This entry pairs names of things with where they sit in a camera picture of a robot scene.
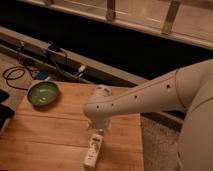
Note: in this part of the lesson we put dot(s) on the black object at left edge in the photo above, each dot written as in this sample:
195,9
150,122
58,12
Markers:
5,111

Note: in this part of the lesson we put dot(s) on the wooden baseboard rail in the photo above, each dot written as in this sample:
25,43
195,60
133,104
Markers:
70,60

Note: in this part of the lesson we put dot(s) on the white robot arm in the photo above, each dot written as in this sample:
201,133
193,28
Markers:
188,89

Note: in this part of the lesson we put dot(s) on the window frame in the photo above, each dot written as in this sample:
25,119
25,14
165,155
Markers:
187,21

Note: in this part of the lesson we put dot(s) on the white plastic bottle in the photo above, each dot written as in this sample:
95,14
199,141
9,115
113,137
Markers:
92,153

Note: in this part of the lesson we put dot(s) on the blue object on floor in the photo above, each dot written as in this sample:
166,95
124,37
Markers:
42,75

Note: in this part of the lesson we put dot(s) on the green ceramic bowl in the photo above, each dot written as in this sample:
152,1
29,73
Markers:
43,93

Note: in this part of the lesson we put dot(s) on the black power adapter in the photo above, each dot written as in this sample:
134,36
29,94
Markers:
53,47

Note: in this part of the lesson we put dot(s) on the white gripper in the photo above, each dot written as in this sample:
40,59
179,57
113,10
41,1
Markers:
103,125

